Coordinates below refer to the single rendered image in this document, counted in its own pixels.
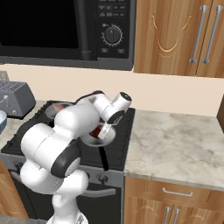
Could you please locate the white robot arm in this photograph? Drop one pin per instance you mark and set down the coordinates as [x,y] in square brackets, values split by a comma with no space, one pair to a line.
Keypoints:
[43,143]

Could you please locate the dark red steak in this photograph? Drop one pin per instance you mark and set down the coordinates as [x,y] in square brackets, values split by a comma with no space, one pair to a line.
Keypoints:
[94,133]

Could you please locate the dark wooden cabinet side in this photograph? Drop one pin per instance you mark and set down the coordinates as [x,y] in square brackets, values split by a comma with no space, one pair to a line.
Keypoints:
[221,113]

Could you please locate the grey toaster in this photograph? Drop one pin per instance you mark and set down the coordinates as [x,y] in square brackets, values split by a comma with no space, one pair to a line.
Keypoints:
[17,97]

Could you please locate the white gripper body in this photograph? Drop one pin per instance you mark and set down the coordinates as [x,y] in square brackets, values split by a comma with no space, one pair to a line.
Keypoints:
[105,131]

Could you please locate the pale blue bowl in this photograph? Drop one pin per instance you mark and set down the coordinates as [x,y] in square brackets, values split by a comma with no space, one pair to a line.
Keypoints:
[2,121]

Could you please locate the wooden wall cupboard door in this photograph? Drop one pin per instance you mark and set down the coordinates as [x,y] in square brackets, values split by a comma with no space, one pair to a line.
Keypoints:
[169,35]
[217,64]

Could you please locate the black oven knob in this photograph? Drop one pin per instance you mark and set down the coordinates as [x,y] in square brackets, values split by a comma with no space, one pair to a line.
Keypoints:
[102,178]
[18,166]

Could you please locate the grey oven front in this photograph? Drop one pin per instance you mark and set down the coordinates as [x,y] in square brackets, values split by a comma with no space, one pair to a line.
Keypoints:
[102,204]

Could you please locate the wooden base cupboard door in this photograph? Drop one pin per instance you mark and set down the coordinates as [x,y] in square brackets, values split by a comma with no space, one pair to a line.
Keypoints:
[145,211]
[201,215]
[10,195]

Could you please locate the black hob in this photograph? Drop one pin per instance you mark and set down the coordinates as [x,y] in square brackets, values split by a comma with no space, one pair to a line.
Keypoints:
[119,145]

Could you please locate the wooden drawer front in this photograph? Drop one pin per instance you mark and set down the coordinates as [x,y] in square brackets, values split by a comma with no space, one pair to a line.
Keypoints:
[204,192]

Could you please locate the black microwave oven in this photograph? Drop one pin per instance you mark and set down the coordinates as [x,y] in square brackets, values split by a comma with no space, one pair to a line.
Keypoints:
[43,29]

